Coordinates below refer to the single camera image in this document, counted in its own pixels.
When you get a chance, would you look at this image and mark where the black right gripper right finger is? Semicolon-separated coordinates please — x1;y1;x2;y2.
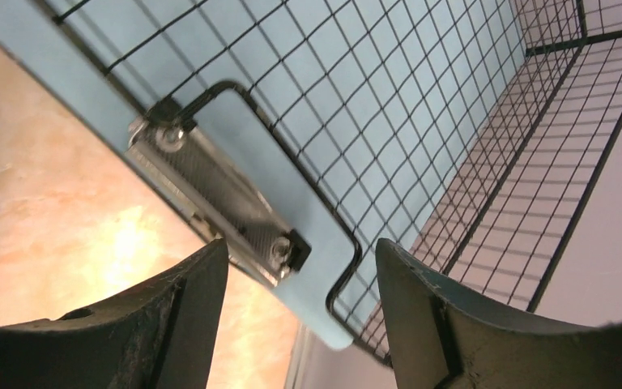
376;238;622;388

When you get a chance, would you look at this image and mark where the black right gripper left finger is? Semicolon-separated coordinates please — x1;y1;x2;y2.
0;240;228;388

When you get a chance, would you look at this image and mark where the light blue clipboard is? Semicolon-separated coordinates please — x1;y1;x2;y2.
0;1;526;349

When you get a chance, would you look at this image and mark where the black wire mesh file rack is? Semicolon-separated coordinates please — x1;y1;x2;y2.
34;1;622;366

